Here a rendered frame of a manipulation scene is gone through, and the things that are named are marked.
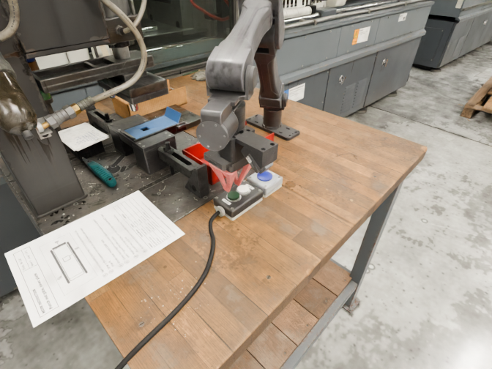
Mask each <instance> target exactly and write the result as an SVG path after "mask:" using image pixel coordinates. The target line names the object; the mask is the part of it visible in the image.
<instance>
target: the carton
mask: <svg viewBox="0 0 492 369"><path fill-rule="evenodd" d="M166 80H167V83H168V92H169V94H166V95H163V96H161V97H156V98H154V99H151V100H147V101H145V102H140V103H138V111H136V112H134V111H131V110H130V105H129V103H128V102H127V101H125V100H123V99H122V98H120V97H117V96H115V97H114V98H112V102H113V106H114V109H115V112H116V113H117V114H118V115H120V116H121V117H123V118H127V117H129V116H133V115H136V114H139V115H141V116H143V115H146V114H148V113H151V112H154V111H158V110H160V109H163V108H166V107H167V106H171V105H175V104H176V105H178V106H180V105H184V104H186V103H187V93H186V88H185V86H183V87H179V88H177V89H173V88H171V87H170V84H169V80H168V79H166Z"/></svg>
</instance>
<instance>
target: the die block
mask: <svg viewBox="0 0 492 369"><path fill-rule="evenodd" d="M109 130H110V133H111V137H112V139H113V144H114V146H115V149H116V150H118V151H119V152H121V153H122V154H123V155H124V156H128V155H130V154H132V153H134V154H135V159H136V162H137V165H138V167H140V168H141V169H142V170H144V171H145V172H147V173H148V174H149V175H150V174H153V173H154V172H156V171H159V170H161V169H163V168H165V167H167V166H169V164H167V163H166V162H164V161H163V160H161V159H160V157H159V153H158V148H159V147H161V146H164V145H165V143H163V144H161V145H159V146H156V147H155V148H152V149H150V150H147V151H145V152H143V151H141V150H140V149H139V148H138V147H136V146H134V145H133V144H131V143H130V142H129V141H127V140H126V139H125V138H123V137H121V136H120V135H119V134H118V133H116V132H114V131H113V130H112V129H111V128H109ZM169 142H170V146H171V147H173V148H174V149H176V150H177V147H176V139H173V140H171V141H169Z"/></svg>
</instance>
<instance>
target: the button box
mask: <svg viewBox="0 0 492 369"><path fill-rule="evenodd" d="M241 185H246V186H248V187H249V192H248V193H246V194H241V193H240V194H239V199H237V200H235V201H232V200H230V199H228V192H226V191H224V192H223V193H221V194H219V195H218V196H216V197H214V198H213V202H214V205H215V206H214V208H215V209H216V212H215V213H214V214H213V215H212V216H211V218H210V219H209V234H210V237H211V241H212V243H211V250H210V254H209V259H208V261H207V264H206V267H205V270H204V272H203V274H202V275H201V277H200V278H199V280H198V282H197V283H196V284H195V285H194V287H193V288H192V289H191V291H190V292H189V293H188V295H187V296H186V297H185V298H184V299H183V300H182V301H181V302H180V303H179V304H178V305H177V306H176V307H175V308H174V309H173V310H172V311H171V312H170V313H169V314H168V315H167V316H166V317H165V318H164V319H163V320H162V321H161V322H160V323H159V324H158V325H157V326H156V327H155V328H154V329H153V330H152V331H151V332H150V333H149V334H148V335H147V336H146V337H145V338H144V339H143V340H142V341H141V342H140V343H139V344H138V345H137V346H136V347H135V348H134V349H133V350H132V351H131V352H130V353H129V354H128V355H127V356H126V357H125V358H124V359H123V360H122V361H121V362H120V363H119V364H118V365H117V366H116V367H115V369H123V367H124V366H125V365H126V364H127V363H128V362H129V361H130V360H131V359H132V358H133V357H134V356H135V355H136V354H137V353H138V352H139V351H140V350H141V349H142V348H143V347H144V346H145V345H146V344H147V343H148V342H149V341H150V340H151V339H152V338H153V337H154V336H155V335H156V334H157V333H158V332H159V331H160V330H161V329H162V328H163V327H164V326H165V325H166V324H167V323H168V322H169V321H170V320H171V319H172V318H173V317H174V316H175V315H176V314H177V313H178V312H179V311H180V310H181V309H182V308H183V307H184V306H185V305H186V304H187V302H188V301H189V300H190V299H191V297H192V296H193V295H194V293H195V292H197V290H198V288H199V287H200V286H201V284H202V283H203V281H204V279H205V278H206V276H207V274H208V272H209V269H210V266H211V264H212V259H213V256H214V253H215V235H214V232H213V228H212V223H213V221H214V219H215V218H216V217H217V216H218V215H219V216H221V217H222V216H224V215H225V216H226V217H227V218H229V219H230V220H235V219H237V218H238V217H239V216H241V215H242V214H244V213H245V212H246V211H247V210H249V209H251V208H252V207H254V206H255V205H256V204H258V203H259V202H260V201H262V197H263V190H261V189H259V188H257V187H256V186H254V185H253V184H251V183H249V182H247V181H246V180H243V181H242V183H241ZM237 188H238V185H234V186H233V187H231V190H230V192H231V191H237Z"/></svg>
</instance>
